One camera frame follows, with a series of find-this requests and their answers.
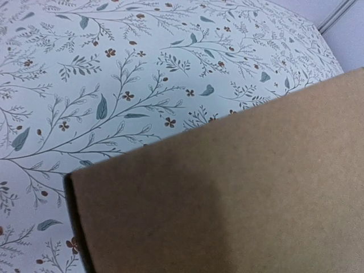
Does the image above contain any floral patterned table mat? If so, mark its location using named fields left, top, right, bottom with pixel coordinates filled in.
left=1, top=1, right=342, bottom=272

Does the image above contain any brown cardboard box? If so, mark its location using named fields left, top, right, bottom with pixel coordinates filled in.
left=64, top=68, right=363, bottom=272

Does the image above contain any right aluminium frame post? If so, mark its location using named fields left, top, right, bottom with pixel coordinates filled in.
left=317, top=0, right=363, bottom=35

